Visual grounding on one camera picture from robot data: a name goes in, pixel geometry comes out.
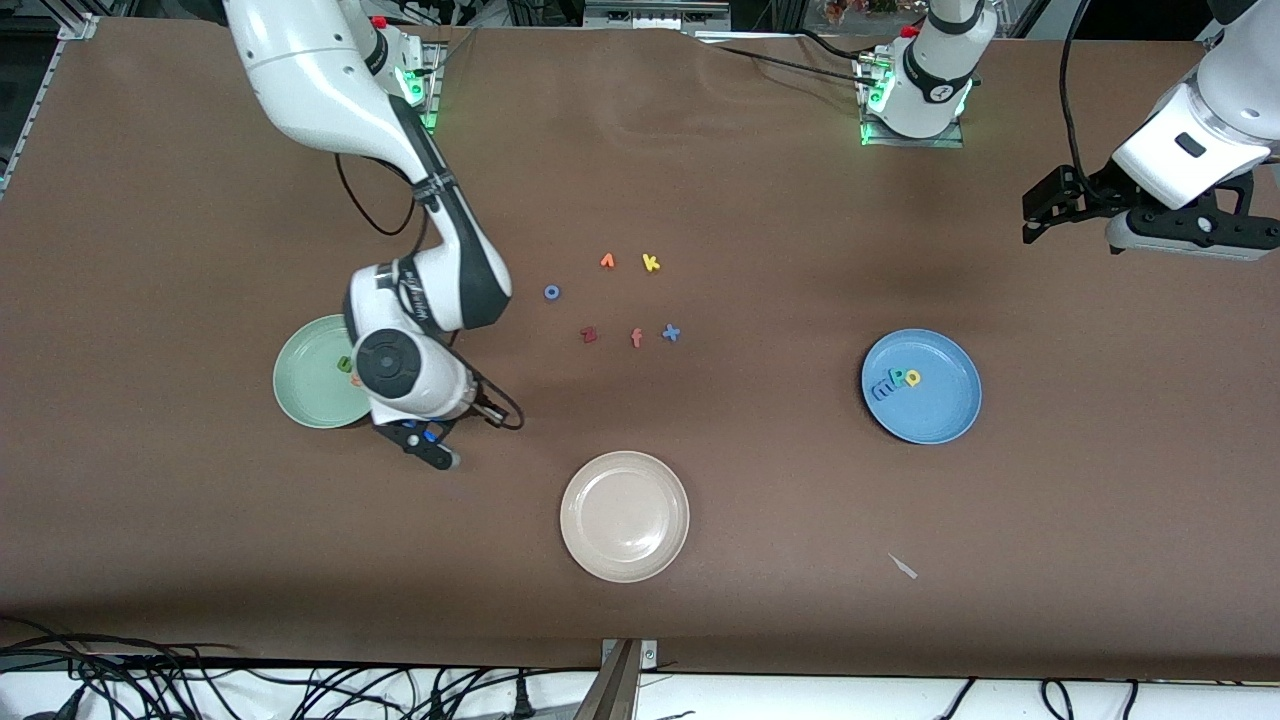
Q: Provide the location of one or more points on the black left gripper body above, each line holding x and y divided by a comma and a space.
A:
1090, 189

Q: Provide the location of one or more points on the blue foam letter E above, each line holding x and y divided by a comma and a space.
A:
880, 391

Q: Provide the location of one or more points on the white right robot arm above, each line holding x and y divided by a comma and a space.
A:
320, 80

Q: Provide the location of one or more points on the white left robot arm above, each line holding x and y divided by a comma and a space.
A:
1200, 150

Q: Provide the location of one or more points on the beige plate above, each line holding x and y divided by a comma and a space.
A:
625, 517

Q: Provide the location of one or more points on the light green plate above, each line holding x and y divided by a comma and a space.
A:
310, 375

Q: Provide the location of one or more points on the aluminium corner profile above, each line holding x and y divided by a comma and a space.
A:
1214, 35
80, 25

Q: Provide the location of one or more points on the blue foam letter X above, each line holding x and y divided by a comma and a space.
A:
671, 333

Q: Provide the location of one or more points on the blue plate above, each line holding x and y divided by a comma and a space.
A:
935, 405

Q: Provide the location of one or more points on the small white paper scrap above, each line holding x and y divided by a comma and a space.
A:
904, 568

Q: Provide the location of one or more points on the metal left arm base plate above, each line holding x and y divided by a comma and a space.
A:
950, 142

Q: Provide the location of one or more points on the metal table edge bracket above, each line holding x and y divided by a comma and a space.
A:
625, 665

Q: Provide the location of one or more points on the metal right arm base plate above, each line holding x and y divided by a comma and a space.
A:
434, 100

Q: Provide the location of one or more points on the aluminium frame profile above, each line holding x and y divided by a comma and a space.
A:
650, 15

